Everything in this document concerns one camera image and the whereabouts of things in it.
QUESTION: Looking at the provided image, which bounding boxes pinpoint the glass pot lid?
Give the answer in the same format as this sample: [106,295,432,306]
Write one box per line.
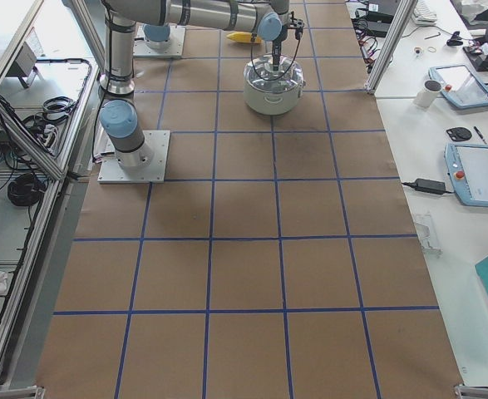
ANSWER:
[244,55,305,94]

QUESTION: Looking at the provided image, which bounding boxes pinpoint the white mug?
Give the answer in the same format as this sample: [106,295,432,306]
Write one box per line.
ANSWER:
[413,79,442,108]

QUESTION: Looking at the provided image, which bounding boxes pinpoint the black power adapter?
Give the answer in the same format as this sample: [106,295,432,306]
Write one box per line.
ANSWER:
[413,178,447,195]

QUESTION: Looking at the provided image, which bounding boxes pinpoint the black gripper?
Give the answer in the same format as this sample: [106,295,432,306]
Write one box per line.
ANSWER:
[271,40,281,57]

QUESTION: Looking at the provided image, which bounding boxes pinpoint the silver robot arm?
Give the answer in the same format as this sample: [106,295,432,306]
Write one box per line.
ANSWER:
[100,1,304,96]
[143,24,170,51]

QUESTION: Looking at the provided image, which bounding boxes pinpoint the yellow corn cob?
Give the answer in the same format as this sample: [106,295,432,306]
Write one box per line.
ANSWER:
[226,32,263,44]

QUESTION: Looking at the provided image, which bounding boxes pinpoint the blue teach pendant far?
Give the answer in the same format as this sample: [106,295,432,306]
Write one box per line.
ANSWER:
[428,64,488,110]

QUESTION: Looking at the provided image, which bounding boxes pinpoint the pale green electric pot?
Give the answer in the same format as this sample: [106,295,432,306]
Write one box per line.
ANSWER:
[244,55,305,116]

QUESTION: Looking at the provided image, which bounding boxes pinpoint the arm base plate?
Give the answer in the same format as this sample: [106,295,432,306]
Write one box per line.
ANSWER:
[97,131,170,184]
[133,24,185,58]

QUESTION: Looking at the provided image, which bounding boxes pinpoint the blue teach pendant near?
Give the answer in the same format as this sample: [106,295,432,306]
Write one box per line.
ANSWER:
[444,143,488,207]

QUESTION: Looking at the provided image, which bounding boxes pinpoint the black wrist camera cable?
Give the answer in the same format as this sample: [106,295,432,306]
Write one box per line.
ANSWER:
[249,12,305,82]

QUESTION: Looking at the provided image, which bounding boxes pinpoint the blue teach pendant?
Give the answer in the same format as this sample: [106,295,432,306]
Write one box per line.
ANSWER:
[444,143,488,207]
[428,64,488,110]

